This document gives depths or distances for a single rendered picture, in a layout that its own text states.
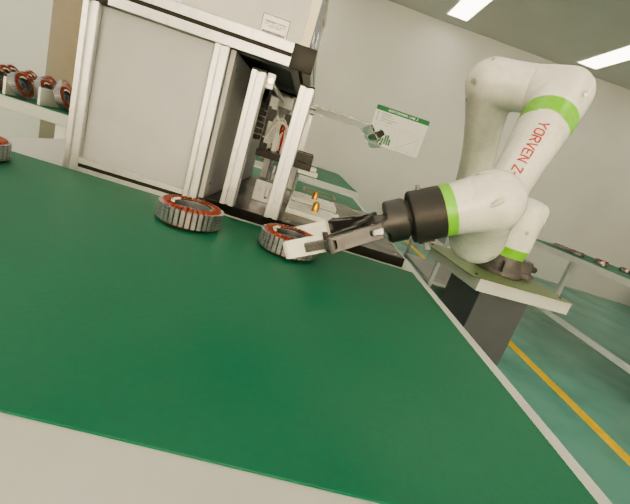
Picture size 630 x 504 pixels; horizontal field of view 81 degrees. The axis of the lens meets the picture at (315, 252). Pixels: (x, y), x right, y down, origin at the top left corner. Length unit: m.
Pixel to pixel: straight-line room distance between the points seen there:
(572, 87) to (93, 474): 1.01
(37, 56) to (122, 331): 4.57
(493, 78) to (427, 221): 0.52
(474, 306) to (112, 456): 1.12
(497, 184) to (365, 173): 5.78
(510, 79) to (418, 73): 5.60
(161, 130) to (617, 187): 7.84
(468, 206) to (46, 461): 0.59
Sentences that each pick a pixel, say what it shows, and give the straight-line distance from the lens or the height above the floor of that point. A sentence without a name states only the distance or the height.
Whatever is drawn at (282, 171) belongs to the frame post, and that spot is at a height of 0.87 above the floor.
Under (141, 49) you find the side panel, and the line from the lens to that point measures 0.89.
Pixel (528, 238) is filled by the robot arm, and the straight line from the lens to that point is 1.29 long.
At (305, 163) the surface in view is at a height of 0.90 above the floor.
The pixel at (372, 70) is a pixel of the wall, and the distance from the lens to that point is 6.51.
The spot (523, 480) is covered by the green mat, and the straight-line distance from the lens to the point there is 0.38.
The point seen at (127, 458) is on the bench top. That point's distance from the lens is 0.26.
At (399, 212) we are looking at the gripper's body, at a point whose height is 0.88.
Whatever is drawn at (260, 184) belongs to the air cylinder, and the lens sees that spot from 0.98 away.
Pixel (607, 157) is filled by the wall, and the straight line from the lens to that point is 8.02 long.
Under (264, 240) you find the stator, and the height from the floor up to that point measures 0.77.
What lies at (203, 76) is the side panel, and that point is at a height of 1.01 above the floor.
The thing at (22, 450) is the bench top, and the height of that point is 0.75.
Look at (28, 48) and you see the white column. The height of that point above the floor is 1.00.
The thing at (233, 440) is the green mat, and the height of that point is 0.75.
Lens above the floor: 0.94
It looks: 15 degrees down
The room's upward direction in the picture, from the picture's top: 18 degrees clockwise
